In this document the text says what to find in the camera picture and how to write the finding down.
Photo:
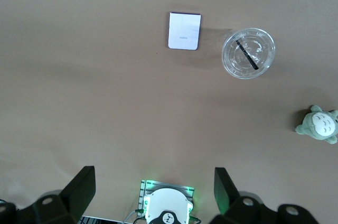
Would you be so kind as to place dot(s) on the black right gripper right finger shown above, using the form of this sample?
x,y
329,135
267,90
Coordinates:
x,y
227,195

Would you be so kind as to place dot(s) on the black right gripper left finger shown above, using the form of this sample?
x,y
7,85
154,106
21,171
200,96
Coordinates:
x,y
76,195

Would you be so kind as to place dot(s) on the white phone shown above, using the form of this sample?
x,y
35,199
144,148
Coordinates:
x,y
185,31

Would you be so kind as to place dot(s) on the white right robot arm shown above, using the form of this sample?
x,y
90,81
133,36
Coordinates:
x,y
166,200

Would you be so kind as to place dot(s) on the brown table cover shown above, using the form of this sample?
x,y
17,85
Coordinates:
x,y
105,102

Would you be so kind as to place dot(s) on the grey green plush toy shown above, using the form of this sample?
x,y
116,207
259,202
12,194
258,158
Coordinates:
x,y
318,125

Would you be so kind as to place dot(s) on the clear plastic cup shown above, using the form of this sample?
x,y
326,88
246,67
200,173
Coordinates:
x,y
237,63

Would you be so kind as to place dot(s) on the black straw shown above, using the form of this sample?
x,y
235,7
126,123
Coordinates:
x,y
247,55

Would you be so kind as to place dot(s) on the silver metal rail piece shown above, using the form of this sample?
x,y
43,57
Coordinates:
x,y
103,220

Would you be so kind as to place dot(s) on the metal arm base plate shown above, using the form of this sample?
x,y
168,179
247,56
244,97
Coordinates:
x,y
144,185

